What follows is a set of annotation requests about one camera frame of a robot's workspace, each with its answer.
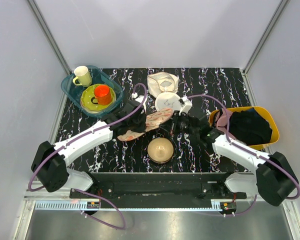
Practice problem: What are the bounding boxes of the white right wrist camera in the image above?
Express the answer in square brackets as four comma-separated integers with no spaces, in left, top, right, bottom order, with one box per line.
[178,96,193,115]

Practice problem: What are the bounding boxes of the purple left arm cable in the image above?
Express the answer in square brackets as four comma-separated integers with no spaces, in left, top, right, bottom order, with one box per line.
[27,83,148,192]

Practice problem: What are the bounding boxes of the orange mug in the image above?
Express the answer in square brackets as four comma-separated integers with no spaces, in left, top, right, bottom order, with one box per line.
[91,84,113,106]

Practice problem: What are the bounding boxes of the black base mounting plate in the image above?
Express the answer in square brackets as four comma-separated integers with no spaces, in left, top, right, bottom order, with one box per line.
[69,171,248,203]

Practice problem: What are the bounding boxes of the cream mesh laundry bag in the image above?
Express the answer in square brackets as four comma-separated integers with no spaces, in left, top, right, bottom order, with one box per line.
[147,72,179,98]

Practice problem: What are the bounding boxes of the aluminium frame rail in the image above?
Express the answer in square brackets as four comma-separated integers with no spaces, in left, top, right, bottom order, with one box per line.
[26,0,72,75]

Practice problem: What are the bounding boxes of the beige bowl with brown rim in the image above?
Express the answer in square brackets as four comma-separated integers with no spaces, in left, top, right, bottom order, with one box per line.
[147,137,174,164]

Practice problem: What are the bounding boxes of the green dotted plate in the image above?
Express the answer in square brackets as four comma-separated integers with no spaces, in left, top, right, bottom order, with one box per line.
[80,84,117,113]

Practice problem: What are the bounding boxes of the black clothes in basket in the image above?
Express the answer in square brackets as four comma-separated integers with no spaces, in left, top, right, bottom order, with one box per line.
[229,108,273,146]

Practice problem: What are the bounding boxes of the yellow plastic basket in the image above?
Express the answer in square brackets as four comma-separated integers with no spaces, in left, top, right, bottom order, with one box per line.
[217,106,280,150]

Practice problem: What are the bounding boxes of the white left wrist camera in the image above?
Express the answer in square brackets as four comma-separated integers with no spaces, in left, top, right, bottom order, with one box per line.
[131,93,147,111]

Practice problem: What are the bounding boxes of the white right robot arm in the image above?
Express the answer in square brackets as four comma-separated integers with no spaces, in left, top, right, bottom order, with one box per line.
[168,111,300,207]

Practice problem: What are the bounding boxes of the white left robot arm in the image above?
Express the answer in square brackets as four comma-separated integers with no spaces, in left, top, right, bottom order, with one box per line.
[28,96,146,198]

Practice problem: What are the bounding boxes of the pink garment in basket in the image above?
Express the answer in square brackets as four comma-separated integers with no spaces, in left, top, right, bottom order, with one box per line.
[209,109,233,129]

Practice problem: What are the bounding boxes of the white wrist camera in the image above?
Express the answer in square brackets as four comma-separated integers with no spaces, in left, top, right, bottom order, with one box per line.
[178,96,193,115]
[131,93,147,111]

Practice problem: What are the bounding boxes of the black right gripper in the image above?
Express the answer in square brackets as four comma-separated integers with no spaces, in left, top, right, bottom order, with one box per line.
[160,110,200,137]

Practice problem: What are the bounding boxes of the pale yellow mug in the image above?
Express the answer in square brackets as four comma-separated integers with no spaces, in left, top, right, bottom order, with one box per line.
[72,66,92,87]

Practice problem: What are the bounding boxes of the round white mesh laundry bag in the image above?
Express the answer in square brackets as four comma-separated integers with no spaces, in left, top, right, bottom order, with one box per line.
[154,92,182,111]

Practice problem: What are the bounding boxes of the pink floral mesh laundry bag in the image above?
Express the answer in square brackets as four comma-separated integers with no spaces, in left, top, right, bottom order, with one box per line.
[117,108,173,142]

